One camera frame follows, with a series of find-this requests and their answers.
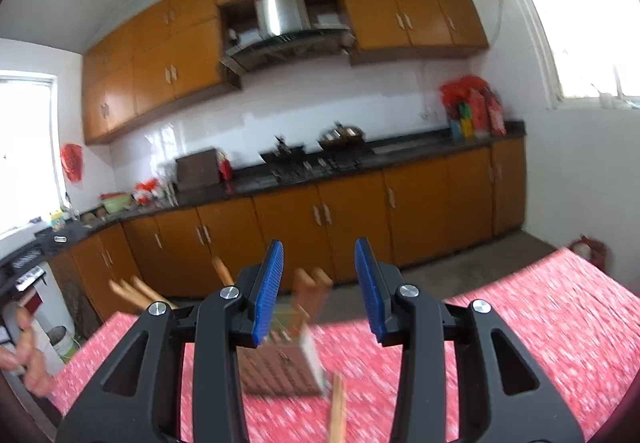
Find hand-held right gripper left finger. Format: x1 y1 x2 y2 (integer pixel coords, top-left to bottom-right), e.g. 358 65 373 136
55 239 285 443

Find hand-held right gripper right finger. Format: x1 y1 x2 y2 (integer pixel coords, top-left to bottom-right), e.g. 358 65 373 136
354 238 586 443

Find beige perforated chopstick holder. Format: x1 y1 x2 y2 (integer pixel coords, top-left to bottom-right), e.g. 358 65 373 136
237 300 328 398

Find person's left hand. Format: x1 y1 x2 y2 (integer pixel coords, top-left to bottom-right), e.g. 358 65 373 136
0 307 53 398

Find brown base cabinets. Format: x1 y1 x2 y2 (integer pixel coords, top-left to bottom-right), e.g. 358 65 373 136
50 136 528 319

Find black gas stove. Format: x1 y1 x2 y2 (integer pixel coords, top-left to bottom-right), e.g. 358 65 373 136
260 153 373 182

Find black wok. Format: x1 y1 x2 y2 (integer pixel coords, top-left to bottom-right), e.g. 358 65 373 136
259 136 307 164

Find dark wooden cutting board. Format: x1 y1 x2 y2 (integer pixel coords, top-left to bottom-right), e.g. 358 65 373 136
175 148 221 193

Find dark pot with lid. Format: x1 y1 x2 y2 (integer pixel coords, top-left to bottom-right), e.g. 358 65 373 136
317 122 367 149

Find red and white plastic bag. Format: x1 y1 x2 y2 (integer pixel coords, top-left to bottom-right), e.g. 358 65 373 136
132 178 163 205

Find black kitchen countertop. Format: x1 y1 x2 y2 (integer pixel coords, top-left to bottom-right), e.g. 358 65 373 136
35 120 527 244

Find green basin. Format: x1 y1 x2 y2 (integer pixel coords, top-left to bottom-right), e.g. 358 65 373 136
100 193 132 215

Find red floral tablecloth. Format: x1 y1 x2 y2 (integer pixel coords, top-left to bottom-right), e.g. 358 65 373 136
47 247 640 443

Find dark sauce bottle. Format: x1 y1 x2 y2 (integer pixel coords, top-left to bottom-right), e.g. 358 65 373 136
447 103 463 139

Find tall red bottle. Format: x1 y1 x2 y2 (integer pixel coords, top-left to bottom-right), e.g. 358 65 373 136
470 90 492 134

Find white bucket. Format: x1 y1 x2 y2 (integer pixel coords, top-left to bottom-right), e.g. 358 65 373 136
47 327 79 364

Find red bottle with label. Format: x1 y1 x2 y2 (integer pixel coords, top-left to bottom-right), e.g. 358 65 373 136
487 96 507 137

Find dark red object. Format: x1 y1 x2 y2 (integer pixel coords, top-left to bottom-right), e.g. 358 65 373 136
572 235 609 274

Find red plastic bag over bottles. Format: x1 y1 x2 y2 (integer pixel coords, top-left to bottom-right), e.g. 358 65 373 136
440 76 493 107

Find hanging red plastic bag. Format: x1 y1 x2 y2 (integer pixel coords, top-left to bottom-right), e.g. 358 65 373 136
61 143 85 183

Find steel range hood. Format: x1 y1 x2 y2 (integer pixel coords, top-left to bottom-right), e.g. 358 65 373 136
220 0 357 91

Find small bright window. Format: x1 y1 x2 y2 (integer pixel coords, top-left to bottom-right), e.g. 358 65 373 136
0 70 63 236

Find brown wall cabinets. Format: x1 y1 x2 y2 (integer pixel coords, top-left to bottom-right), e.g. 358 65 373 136
81 0 490 146

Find white wall cable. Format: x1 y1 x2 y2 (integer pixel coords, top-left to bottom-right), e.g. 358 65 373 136
487 8 506 45

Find large window with white frame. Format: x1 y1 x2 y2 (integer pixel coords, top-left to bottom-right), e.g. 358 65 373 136
492 0 640 110

